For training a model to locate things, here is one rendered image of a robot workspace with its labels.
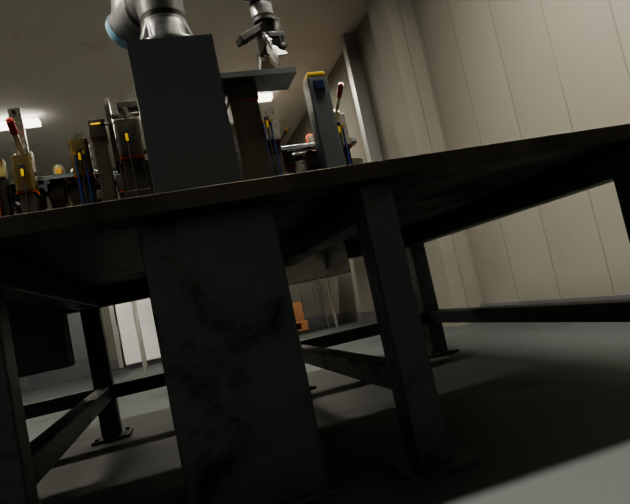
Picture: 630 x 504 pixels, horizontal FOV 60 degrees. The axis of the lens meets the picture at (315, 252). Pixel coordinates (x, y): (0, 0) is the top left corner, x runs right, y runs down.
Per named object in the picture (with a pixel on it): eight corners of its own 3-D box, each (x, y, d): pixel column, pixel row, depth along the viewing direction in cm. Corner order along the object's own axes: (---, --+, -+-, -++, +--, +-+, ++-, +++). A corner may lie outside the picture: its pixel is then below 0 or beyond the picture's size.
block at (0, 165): (24, 271, 174) (5, 161, 177) (21, 270, 171) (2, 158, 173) (12, 273, 173) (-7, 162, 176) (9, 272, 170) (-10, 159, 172)
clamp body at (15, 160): (54, 266, 174) (36, 159, 177) (48, 263, 165) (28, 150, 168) (32, 270, 172) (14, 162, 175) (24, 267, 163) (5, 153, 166)
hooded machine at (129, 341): (178, 355, 749) (160, 263, 759) (178, 358, 691) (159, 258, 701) (128, 367, 732) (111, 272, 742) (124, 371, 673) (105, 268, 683)
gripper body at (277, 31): (288, 47, 181) (281, 13, 182) (264, 47, 178) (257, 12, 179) (280, 58, 188) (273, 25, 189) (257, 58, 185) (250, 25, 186)
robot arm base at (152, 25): (201, 39, 133) (193, 1, 133) (137, 44, 129) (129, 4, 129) (198, 67, 147) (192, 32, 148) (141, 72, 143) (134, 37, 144)
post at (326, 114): (348, 207, 185) (321, 84, 189) (356, 203, 178) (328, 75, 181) (327, 211, 183) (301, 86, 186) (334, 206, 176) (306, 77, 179)
